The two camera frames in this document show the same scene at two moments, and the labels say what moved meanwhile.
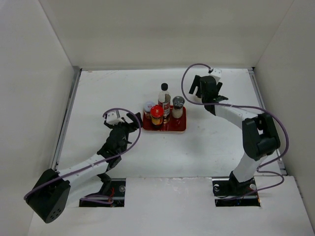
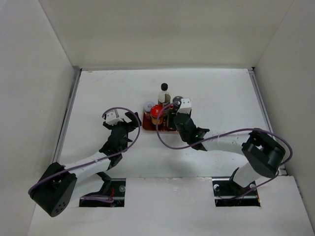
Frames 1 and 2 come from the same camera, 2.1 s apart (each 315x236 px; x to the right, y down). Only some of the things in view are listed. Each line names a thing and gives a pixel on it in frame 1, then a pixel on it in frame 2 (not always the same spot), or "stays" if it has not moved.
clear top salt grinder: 178,102 stays
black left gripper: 118,124 stays
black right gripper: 196,83 -> 171,121
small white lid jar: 147,107 stays
